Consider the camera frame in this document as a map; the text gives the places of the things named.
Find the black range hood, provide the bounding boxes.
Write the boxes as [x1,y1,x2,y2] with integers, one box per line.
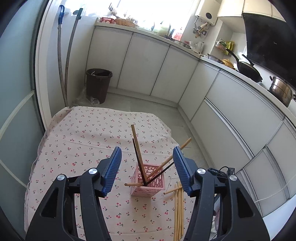
[242,13,296,86]

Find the wicker basket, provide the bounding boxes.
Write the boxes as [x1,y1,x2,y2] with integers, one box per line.
[114,18,137,27]

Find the black tipped mop pole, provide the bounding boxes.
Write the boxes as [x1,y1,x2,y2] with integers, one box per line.
[63,8,84,108]

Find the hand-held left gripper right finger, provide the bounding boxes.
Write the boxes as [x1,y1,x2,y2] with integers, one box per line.
[173,146,271,241]

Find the white kitchen cabinets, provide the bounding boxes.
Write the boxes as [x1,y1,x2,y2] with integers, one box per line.
[88,22,296,220]

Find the black wok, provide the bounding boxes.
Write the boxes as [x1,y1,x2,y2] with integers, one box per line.
[225,47,263,82]

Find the white plastic jug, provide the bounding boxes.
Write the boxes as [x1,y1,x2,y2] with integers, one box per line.
[151,20,171,35]

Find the yellow packets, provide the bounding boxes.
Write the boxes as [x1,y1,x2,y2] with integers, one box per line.
[223,41,234,56]

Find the cherry print tablecloth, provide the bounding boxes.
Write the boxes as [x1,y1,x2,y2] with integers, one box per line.
[24,106,197,241]

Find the white cable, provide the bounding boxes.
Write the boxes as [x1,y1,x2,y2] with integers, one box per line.
[254,183,292,204]

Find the kitchen window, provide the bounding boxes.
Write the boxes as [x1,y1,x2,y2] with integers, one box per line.
[62,0,201,33]

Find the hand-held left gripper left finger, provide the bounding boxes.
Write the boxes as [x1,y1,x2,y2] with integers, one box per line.
[25,146,122,241]

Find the frosted glass sliding door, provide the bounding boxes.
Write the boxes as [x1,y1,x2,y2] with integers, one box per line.
[0,0,47,241]

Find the orange clay pot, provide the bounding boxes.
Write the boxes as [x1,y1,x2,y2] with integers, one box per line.
[221,58,235,69]

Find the white upper cabinet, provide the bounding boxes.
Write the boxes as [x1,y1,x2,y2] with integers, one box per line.
[217,0,287,22]

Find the blue handled mop pole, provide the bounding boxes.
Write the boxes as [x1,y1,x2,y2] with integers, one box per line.
[57,5,68,108]

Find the stainless steel pot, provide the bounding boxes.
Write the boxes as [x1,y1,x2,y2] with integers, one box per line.
[268,76,296,107]

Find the white water heater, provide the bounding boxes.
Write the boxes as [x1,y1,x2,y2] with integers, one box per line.
[194,0,222,26]

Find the small steel pan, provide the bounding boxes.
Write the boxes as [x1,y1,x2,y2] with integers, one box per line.
[207,53,223,63]

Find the clear plastic bag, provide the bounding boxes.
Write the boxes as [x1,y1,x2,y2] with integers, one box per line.
[73,93,100,107]

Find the bundle of light wooden chopsticks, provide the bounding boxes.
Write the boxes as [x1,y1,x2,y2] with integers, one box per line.
[124,124,192,241]

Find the pink perforated utensil holder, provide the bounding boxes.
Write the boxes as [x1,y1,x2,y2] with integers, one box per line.
[131,163,165,198]

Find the dark brown trash bin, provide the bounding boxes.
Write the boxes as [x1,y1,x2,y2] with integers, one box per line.
[85,69,113,105]

